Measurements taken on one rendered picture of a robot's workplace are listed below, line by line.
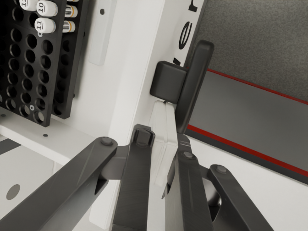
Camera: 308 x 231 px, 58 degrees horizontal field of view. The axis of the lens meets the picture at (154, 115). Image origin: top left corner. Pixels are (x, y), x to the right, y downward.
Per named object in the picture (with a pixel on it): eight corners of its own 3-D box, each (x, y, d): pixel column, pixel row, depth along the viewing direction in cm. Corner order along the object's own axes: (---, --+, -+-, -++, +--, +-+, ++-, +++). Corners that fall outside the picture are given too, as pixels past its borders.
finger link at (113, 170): (141, 190, 15) (85, 177, 14) (146, 145, 19) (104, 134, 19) (148, 167, 14) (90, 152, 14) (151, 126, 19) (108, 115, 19)
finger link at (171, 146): (165, 142, 15) (178, 145, 15) (164, 101, 22) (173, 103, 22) (151, 185, 17) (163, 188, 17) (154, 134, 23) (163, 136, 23)
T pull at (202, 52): (217, 43, 20) (213, 43, 19) (185, 133, 23) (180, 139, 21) (171, 28, 21) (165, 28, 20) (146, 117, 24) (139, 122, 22)
